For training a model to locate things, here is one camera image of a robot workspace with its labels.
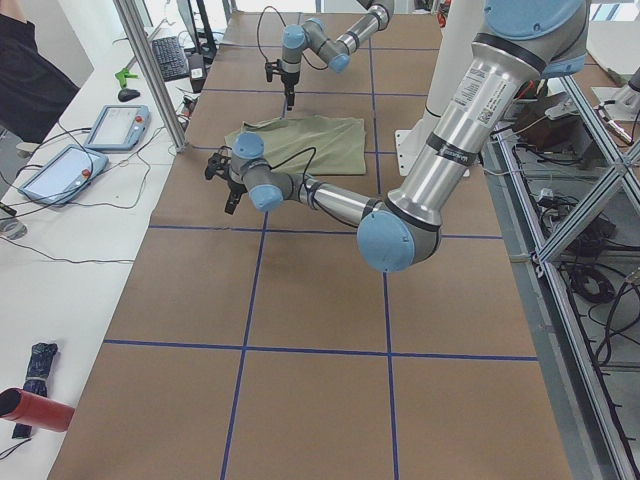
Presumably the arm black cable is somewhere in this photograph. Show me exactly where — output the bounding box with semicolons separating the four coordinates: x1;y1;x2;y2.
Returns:
203;145;321;191
256;5;326;84

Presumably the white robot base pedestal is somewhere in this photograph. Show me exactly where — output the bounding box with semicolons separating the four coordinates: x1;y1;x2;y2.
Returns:
395;0;484;177

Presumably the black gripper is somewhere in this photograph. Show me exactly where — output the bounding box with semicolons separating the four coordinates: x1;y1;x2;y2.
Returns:
281;72;300;111
224;167;247;215

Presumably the black computer mouse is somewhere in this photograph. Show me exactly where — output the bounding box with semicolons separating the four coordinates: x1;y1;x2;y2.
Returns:
117;88;141;102

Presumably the person in black shirt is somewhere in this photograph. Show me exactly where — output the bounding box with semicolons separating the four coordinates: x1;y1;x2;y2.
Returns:
1;1;79;143

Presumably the far teach pendant tablet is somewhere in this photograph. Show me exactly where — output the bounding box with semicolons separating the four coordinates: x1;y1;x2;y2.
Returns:
84;105;150;153

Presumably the teach pendant tablet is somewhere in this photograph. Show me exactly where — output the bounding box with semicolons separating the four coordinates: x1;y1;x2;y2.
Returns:
18;145;108;205
84;105;150;153

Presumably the black keyboard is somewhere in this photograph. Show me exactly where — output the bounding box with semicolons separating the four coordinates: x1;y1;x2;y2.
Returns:
151;36;189;81

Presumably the olive green long-sleeve shirt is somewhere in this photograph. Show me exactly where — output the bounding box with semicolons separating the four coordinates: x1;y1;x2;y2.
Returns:
225;115;367;176

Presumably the aluminium frame post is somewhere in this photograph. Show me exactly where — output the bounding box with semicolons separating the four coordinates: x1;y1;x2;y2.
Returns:
113;0;187;153

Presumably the near teach pendant tablet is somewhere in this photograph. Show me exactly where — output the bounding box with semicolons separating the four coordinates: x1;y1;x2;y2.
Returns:
18;145;108;205

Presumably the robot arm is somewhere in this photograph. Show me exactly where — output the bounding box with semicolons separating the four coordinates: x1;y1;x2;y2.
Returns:
265;0;395;111
222;1;590;272

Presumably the folded dark blue umbrella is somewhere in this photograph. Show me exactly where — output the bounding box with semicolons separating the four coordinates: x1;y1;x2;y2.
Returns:
10;341;60;440

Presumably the aluminium frame rail structure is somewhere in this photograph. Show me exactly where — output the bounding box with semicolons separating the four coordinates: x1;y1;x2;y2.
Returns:
484;60;639;479

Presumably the green plastic tool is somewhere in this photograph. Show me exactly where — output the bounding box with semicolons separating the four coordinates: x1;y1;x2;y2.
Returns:
115;68;138;89

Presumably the red cylinder bottle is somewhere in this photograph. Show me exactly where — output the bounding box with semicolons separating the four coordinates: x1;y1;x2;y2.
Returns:
1;388;75;432

